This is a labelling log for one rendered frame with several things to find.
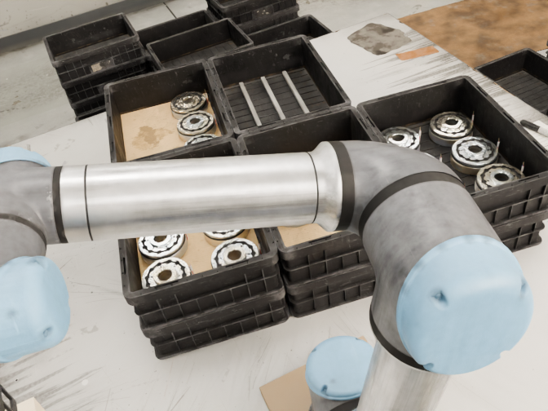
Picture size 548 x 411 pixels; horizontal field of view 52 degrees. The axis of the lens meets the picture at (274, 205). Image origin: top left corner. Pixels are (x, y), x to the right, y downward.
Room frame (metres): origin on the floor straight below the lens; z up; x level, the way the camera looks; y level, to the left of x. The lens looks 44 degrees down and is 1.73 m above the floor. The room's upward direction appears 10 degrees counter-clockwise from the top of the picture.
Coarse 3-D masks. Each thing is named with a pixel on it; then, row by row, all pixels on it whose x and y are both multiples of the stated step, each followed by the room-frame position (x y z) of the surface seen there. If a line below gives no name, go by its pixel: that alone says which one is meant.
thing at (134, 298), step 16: (208, 144) 1.09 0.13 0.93; (160, 160) 1.06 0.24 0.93; (272, 240) 0.75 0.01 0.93; (256, 256) 0.71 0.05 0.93; (272, 256) 0.71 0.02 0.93; (128, 272) 0.73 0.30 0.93; (208, 272) 0.69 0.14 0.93; (224, 272) 0.69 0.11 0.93; (240, 272) 0.70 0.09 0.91; (128, 288) 0.69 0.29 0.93; (160, 288) 0.68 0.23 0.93; (176, 288) 0.68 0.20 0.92; (192, 288) 0.68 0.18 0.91
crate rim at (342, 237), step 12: (336, 108) 1.14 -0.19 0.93; (348, 108) 1.13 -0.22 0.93; (300, 120) 1.12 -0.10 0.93; (312, 120) 1.11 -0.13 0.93; (360, 120) 1.09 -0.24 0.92; (252, 132) 1.10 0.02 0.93; (264, 132) 1.10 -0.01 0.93; (372, 132) 1.02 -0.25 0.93; (240, 144) 1.06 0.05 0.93; (276, 228) 0.78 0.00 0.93; (276, 240) 0.75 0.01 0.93; (312, 240) 0.73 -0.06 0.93; (324, 240) 0.72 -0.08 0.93; (336, 240) 0.72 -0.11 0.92; (348, 240) 0.73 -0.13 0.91; (288, 252) 0.71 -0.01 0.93; (300, 252) 0.71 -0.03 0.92; (312, 252) 0.72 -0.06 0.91
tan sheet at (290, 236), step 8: (312, 224) 0.86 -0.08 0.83; (280, 232) 0.86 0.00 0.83; (288, 232) 0.85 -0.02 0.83; (296, 232) 0.85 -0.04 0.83; (304, 232) 0.84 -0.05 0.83; (312, 232) 0.84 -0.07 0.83; (320, 232) 0.84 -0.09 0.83; (328, 232) 0.83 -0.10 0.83; (288, 240) 0.83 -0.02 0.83; (296, 240) 0.83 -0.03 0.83; (304, 240) 0.82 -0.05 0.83
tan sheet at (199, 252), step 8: (200, 232) 0.90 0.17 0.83; (136, 240) 0.91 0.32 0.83; (192, 240) 0.88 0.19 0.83; (200, 240) 0.88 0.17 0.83; (256, 240) 0.85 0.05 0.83; (192, 248) 0.86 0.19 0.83; (200, 248) 0.85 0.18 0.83; (208, 248) 0.85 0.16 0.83; (184, 256) 0.84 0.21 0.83; (192, 256) 0.83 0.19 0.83; (200, 256) 0.83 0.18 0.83; (208, 256) 0.83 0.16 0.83; (144, 264) 0.84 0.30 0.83; (192, 264) 0.81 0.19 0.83; (200, 264) 0.81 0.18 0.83; (208, 264) 0.80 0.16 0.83
